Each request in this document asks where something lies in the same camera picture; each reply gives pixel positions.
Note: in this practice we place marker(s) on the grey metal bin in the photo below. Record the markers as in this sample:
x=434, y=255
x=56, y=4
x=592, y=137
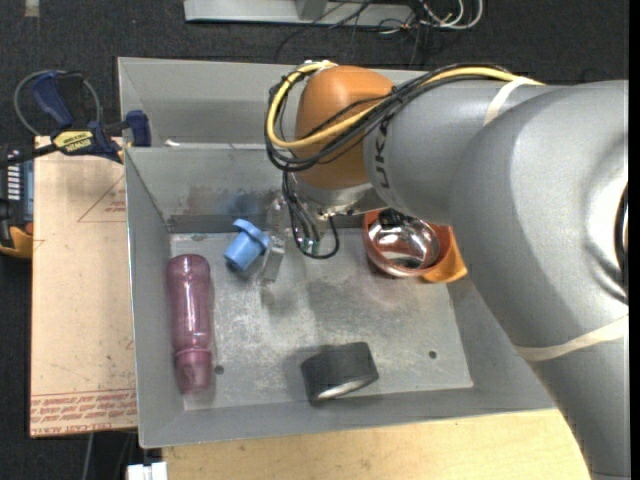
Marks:
x=350, y=318

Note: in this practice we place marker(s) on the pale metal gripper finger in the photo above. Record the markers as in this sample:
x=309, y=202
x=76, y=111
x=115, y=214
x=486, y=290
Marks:
x=279, y=218
x=272, y=265

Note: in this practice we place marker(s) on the pink clear plastic bottle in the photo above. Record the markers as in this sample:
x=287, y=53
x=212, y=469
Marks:
x=189, y=308

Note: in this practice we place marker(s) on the blue plastic cap piece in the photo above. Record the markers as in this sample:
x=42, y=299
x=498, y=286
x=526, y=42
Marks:
x=242, y=253

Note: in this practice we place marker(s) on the orange cup with shiny inside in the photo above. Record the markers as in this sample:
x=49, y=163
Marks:
x=405, y=248

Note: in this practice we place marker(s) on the brown cardboard board, red print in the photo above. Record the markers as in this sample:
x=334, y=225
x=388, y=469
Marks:
x=80, y=293

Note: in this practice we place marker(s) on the black tape roll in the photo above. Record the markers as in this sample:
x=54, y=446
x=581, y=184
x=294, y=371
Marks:
x=337, y=365

